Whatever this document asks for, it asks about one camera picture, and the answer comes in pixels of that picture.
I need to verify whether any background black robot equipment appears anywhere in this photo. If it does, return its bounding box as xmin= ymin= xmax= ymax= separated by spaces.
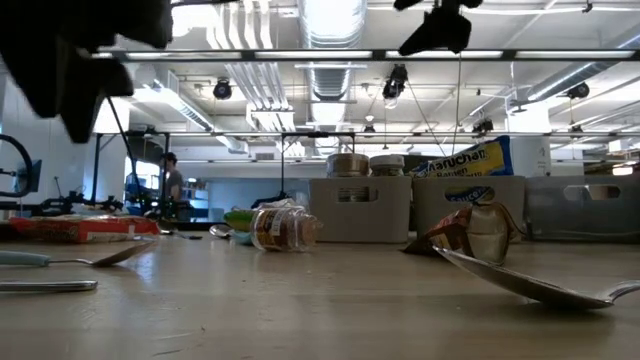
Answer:
xmin=39 ymin=189 xmax=126 ymax=216

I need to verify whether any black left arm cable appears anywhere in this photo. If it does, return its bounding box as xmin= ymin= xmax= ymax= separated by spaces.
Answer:
xmin=106 ymin=94 xmax=146 ymax=214

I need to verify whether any glass spice jar cork stopper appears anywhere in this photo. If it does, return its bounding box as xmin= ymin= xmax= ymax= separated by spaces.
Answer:
xmin=248 ymin=204 xmax=324 ymax=253

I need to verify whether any silver spoon wooden handle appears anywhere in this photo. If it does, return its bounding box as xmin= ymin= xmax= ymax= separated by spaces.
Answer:
xmin=433 ymin=245 xmax=640 ymax=310

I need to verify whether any person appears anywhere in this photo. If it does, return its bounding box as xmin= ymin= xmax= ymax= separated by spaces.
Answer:
xmin=160 ymin=151 xmax=187 ymax=206

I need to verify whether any brown snack pouch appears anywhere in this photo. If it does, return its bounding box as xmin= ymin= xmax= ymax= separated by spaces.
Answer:
xmin=401 ymin=201 xmax=526 ymax=267

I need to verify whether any background black metal frame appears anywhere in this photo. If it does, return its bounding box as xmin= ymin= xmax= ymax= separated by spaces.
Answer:
xmin=89 ymin=129 xmax=640 ymax=191

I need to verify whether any green-handled silver spoon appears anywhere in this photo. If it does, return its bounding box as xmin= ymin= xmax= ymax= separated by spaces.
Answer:
xmin=208 ymin=223 xmax=254 ymax=247

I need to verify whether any blue-lit background monitor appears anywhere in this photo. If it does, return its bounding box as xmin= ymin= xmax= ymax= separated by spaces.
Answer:
xmin=13 ymin=158 xmax=44 ymax=195

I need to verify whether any dark grey translucent bin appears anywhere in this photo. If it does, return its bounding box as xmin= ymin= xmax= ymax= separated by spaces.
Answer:
xmin=524 ymin=174 xmax=640 ymax=245

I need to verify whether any black cable loop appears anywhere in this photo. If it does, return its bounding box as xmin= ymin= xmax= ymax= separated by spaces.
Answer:
xmin=0 ymin=133 xmax=34 ymax=199

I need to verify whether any silver round ventilation duct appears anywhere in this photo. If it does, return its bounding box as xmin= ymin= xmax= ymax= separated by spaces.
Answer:
xmin=298 ymin=0 xmax=369 ymax=101

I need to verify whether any light grey storage bin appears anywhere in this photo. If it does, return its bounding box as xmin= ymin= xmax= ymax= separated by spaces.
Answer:
xmin=308 ymin=175 xmax=413 ymax=245
xmin=411 ymin=175 xmax=527 ymax=241

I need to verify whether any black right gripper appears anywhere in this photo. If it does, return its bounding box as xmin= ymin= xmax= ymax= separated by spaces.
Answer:
xmin=393 ymin=0 xmax=484 ymax=56

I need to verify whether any black flat screen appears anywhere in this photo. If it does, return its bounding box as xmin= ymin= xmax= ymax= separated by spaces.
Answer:
xmin=403 ymin=153 xmax=427 ymax=175

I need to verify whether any black spoon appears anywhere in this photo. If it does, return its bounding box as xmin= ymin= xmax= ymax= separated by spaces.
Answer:
xmin=158 ymin=227 xmax=204 ymax=241

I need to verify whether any white-lidded spice jar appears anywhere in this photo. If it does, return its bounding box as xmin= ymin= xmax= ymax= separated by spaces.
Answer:
xmin=368 ymin=154 xmax=406 ymax=178

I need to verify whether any light-blue-handled spoon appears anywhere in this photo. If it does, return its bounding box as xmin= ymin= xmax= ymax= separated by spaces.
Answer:
xmin=0 ymin=239 xmax=159 ymax=269

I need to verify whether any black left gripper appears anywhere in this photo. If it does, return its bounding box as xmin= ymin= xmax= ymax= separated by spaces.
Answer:
xmin=0 ymin=0 xmax=174 ymax=144

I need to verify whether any red ramen packet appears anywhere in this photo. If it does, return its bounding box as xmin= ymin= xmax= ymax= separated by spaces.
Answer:
xmin=8 ymin=214 xmax=162 ymax=245

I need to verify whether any blue yellow Maruchan ramen packet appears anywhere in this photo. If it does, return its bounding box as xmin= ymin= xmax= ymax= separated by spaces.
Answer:
xmin=408 ymin=134 xmax=516 ymax=204

